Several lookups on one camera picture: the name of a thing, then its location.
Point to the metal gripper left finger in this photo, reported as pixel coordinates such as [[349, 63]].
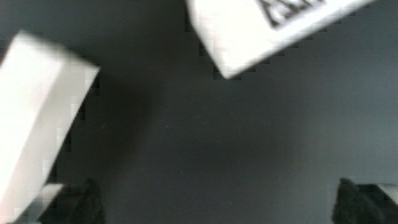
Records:
[[67, 205]]

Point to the white left fence piece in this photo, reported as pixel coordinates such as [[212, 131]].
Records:
[[47, 76]]

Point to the white fiducial tag sheet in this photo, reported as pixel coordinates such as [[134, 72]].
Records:
[[248, 28]]

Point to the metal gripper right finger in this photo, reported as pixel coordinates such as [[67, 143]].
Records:
[[367, 203]]

